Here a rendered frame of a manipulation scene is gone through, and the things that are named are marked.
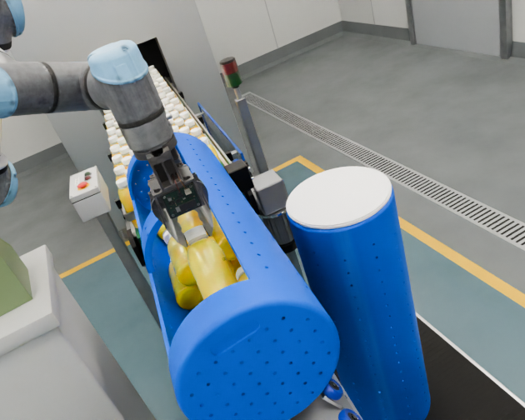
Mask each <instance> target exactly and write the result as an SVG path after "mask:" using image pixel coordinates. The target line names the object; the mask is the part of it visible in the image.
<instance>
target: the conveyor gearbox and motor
mask: <svg viewBox="0 0 525 420"><path fill-rule="evenodd" d="M252 181H253V184H254V187H253V188H251V190H252V194H253V196H254V198H255V201H256V203H257V207H258V210H259V212H260V214H259V215H258V216H259V217H261V218H262V220H263V222H264V224H265V226H266V228H267V230H268V231H269V232H270V233H271V234H272V236H273V238H274V239H275V240H276V242H277V244H278V245H279V246H280V248H281V249H282V250H283V251H284V253H290V252H292V251H294V250H295V249H296V248H297V245H296V243H295V240H294V237H293V233H292V230H291V227H290V224H289V221H288V217H287V209H286V204H287V200H288V193H287V189H286V187H285V184H284V180H283V179H281V178H280V177H279V176H278V175H277V174H276V171H274V170H272V169H271V170H269V171H267V172H264V173H262V174H260V175H257V176H256V177H254V179H253V180H252Z"/></svg>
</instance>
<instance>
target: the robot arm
mask: <svg viewBox="0 0 525 420"><path fill-rule="evenodd" d="M24 28H25V13H24V8H23V3H22V0H0V208H1V207H5V206H7V205H9V204H10V203H11V202H12V201H13V200H14V198H15V197H16V195H17V192H18V179H17V178H16V175H17V173H16V170H15V168H14V166H13V165H12V163H11V162H9V161H8V158H7V157H6V156H5V155H4V154H3V153H1V141H2V118H8V117H12V116H22V115H32V114H42V113H66V112H77V111H88V110H111V112H112V115H113V116H114V118H115V120H116V122H117V125H118V126H119V129H120V131H121V133H122V135H123V137H124V139H125V141H126V143H127V145H128V147H129V149H130V150H132V152H133V154H134V156H135V158H136V159H137V160H140V161H148V162H149V164H150V166H151V168H152V170H153V173H154V174H152V175H150V176H149V177H150V180H148V184H147V185H148V187H149V188H150V190H151V192H148V196H149V197H150V204H151V208H152V212H153V214H154V215H155V217H156V218H157V219H158V220H159V221H160V222H161V223H162V224H163V225H164V226H165V228H166V229H167V231H168V232H169V233H170V234H171V236H172V237H173V238H174V239H175V240H176V242H177V243H179V244H181V245H182V246H184V247H185V248H187V247H188V244H187V240H186V238H185V235H184V233H183V232H182V228H181V225H180V223H179V222H178V216H181V215H183V214H184V213H188V212H190V211H192V210H195V211H196V212H197V215H198V217H199V219H200V221H202V225H203V227H204V229H205V231H206V232H207V234H208V236H209V237H211V236H212V234H213V217H212V211H211V208H210V207H209V200H208V190H207V188H206V187H205V185H204V183H203V181H202V180H201V179H200V178H199V177H198V175H197V174H196V173H195V172H194V173H191V172H190V170H191V168H190V167H189V166H188V165H187V164H185V165H183V162H182V159H181V158H180V155H179V153H178V151H177V149H176V148H175V146H176V145H177V143H178V141H177V139H176V137H175V135H174V133H173V127H172V125H171V123H170V122H169V121H168V120H169V119H172V118H173V116H172V114H171V113H170V112H169V113H167V114H166V111H165V109H164V106H163V103H162V100H161V98H160V97H159V94H158V91H157V89H156V87H155V85H154V82H153V79H152V77H151V75H150V72H149V71H148V65H147V63H146V61H145V60H144V59H143V57H142V54H141V53H140V51H139V49H138V46H137V44H136V43H135V42H133V41H131V40H121V41H118V42H112V43H109V44H108V45H105V46H103V47H100V48H98V49H97V50H95V51H93V52H91V53H90V54H89V55H88V57H87V62H18V61H16V60H14V59H13V58H12V57H10V56H9V55H8V54H7V52H8V51H9V50H11V48H12V37H14V38H16V37H17V36H20V35H22V34H23V31H24Z"/></svg>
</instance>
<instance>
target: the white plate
mask: <svg viewBox="0 0 525 420"><path fill-rule="evenodd" d="M391 193H392V185H391V183H390V181H389V179H388V177H387V176H386V175H384V174H383V173H382V172H379V171H378V170H375V169H372V168H369V167H338V168H334V169H330V170H327V171H324V172H320V173H318V174H316V175H314V176H312V177H310V178H308V179H307V180H305V181H303V182H302V183H300V184H299V185H298V186H297V187H296V188H295V189H294V190H293V191H292V192H291V194H290V195H289V197H288V199H287V204H286V209H287V214H288V216H289V217H290V218H291V219H292V220H293V221H294V222H295V223H297V224H299V225H302V226H304V227H307V228H315V229H334V228H344V227H347V226H350V225H353V224H355V223H360V222H361V221H363V220H365V219H367V218H370V217H371V216H372V215H374V214H375V213H377V212H378V211H379V210H380V209H382V208H383V207H384V206H385V204H386V203H387V202H388V200H389V198H390V197H391Z"/></svg>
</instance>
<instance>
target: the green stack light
mask: <svg viewBox="0 0 525 420"><path fill-rule="evenodd" d="M223 76H224V79H225V82H226V84H227V87H228V88H233V87H236V86H238V85H240V84H241V83H242V82H243V80H242V77H241V74H240V72H239V69H238V71H237V72H235V73H233V74H230V75H223Z"/></svg>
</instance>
